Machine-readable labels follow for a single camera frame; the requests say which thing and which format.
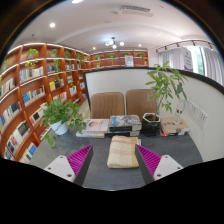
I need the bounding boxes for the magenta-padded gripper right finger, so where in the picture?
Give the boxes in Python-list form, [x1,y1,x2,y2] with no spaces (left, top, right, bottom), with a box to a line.
[134,144,184,186]

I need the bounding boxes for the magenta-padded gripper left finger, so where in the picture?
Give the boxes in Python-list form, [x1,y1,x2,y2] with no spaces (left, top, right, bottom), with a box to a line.
[43,144,94,187]

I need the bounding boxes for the cream yellow-striped towel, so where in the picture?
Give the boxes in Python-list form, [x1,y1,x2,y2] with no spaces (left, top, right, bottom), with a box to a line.
[106,135,142,170]

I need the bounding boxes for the red-spined book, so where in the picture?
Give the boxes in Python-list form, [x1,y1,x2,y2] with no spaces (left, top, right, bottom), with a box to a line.
[159,129,186,138]

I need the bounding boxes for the beige-covered book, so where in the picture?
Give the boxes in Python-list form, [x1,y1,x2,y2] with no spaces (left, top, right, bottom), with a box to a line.
[159,116,190,134]

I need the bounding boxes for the small tree in black pot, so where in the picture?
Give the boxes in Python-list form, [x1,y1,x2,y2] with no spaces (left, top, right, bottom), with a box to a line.
[141,60,190,137]

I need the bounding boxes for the thin white book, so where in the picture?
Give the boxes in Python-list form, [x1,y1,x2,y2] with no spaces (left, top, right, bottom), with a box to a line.
[75,130,106,139]

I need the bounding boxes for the pothos plant in white pot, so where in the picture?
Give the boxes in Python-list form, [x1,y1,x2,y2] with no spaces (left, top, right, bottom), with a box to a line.
[39,97,88,148]

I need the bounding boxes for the white book with pale cover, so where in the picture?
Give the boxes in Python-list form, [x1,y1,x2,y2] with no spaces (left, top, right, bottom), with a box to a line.
[82,118,110,133]

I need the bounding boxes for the clear acrylic sign stand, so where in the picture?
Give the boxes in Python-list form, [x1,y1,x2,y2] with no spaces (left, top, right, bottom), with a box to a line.
[174,99,187,118]

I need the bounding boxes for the dark blue-spined book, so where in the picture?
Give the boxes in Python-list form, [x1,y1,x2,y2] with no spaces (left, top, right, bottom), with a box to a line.
[105,129,141,138]

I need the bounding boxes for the thick dark-covered book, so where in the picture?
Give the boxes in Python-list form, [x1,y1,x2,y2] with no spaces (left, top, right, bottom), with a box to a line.
[108,114,142,132]

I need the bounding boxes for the tan leather chair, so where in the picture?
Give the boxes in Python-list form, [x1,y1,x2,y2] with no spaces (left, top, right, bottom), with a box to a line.
[89,91,126,120]
[125,88,158,119]

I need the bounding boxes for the orange bookshelf unit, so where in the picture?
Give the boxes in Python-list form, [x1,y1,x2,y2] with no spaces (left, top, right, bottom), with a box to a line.
[0,41,150,164]

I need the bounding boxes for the white standing banner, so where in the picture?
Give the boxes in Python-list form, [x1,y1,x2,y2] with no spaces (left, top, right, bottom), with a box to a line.
[183,48,194,73]

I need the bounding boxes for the white sheer curtain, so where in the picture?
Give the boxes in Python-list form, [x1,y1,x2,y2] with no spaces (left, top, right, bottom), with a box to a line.
[156,46,224,87]

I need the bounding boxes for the ceiling lamp with round bulbs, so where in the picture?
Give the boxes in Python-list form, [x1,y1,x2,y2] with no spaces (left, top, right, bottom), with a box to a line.
[104,36,126,50]

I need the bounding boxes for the recessed ceiling spotlights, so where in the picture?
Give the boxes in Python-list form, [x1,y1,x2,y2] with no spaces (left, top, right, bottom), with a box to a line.
[48,0,141,53]

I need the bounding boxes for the ceiling air vent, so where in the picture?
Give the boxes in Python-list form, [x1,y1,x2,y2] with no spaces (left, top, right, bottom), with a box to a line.
[119,4,154,18]

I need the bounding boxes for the white wall socket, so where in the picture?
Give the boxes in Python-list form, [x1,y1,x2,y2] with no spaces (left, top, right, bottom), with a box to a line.
[196,109,209,130]
[188,102,200,121]

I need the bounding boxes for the black ceiling track rail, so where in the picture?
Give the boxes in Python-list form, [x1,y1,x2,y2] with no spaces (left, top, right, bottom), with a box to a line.
[155,39,214,54]

